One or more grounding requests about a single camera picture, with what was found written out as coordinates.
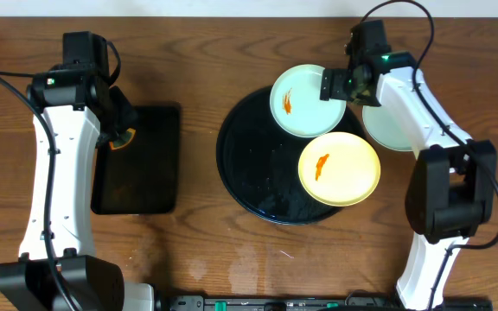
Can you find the orange green sponge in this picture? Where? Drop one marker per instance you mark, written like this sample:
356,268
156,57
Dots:
123,139

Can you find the light green plate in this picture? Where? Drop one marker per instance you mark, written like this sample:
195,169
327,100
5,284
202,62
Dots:
296,106
383,129

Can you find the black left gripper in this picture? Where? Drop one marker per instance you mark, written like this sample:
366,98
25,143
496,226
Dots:
122,119

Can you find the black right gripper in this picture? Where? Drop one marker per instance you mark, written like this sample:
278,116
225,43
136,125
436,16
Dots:
331,87

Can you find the yellow plate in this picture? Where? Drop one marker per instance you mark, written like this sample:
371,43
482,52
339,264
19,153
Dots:
339,169

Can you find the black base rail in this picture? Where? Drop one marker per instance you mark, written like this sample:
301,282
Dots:
354,302

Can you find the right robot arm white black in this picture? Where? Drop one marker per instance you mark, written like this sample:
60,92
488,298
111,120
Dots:
453,185

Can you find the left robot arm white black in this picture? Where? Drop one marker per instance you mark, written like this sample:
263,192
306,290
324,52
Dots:
74,108

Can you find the black rectangular tray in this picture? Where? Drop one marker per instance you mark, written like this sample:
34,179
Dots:
142,176

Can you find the black round tray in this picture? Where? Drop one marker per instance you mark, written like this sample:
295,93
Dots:
257,162

